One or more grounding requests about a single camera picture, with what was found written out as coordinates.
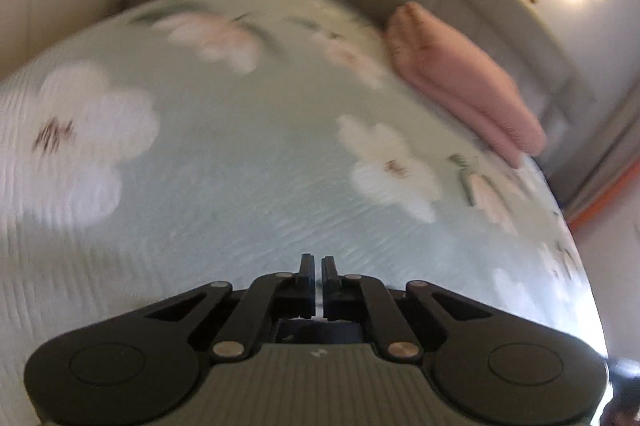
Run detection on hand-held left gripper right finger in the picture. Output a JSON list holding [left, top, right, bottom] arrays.
[[321, 256, 497, 362]]

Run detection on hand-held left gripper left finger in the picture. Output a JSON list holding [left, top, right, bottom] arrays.
[[142, 253, 317, 362]]

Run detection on navy striped zip hoodie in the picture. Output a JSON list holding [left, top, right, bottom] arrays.
[[272, 317, 370, 347]]

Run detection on floral quilted bedspread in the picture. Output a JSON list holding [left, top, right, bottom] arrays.
[[0, 0, 610, 426]]

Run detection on pink pillow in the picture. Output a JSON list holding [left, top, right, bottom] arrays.
[[384, 1, 549, 170]]

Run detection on orange curtain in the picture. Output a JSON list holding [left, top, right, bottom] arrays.
[[567, 165, 640, 233]]

